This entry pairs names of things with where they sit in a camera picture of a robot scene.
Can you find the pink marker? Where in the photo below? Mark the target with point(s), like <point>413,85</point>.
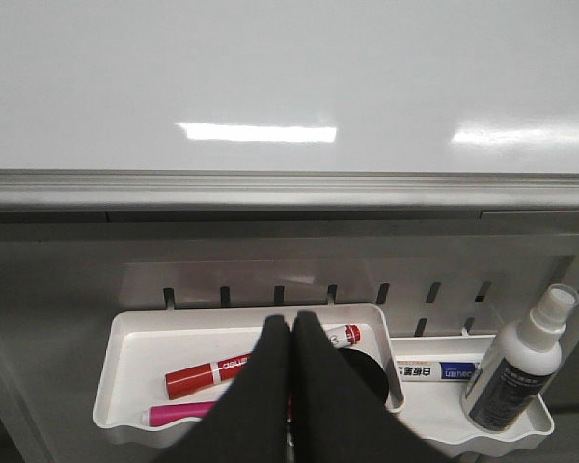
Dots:
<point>161,415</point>

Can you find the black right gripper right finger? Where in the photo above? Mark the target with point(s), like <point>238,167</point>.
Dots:
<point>335,416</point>

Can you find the white plastic tray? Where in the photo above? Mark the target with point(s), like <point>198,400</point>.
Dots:
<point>145,345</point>
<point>432,409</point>

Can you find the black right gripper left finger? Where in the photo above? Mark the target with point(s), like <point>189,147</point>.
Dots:
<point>249,422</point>

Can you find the white right plastic tray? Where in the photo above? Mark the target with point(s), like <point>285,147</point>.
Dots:
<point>432,409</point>

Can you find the white blue marker box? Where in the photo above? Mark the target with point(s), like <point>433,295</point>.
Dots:
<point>436,371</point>

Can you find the white marker with red cap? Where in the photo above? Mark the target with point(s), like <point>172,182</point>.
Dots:
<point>344,336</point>

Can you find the white left plastic tray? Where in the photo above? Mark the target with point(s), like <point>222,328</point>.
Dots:
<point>145,345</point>

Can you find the black round magnet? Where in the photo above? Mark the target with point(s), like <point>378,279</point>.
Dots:
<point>369,371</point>

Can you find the white whiteboard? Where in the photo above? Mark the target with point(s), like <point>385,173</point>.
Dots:
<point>214,105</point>

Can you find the white spray bottle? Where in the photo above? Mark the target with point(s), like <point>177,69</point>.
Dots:
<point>519,362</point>

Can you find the red whiteboard marker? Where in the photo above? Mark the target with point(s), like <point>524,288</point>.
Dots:
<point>188,381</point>

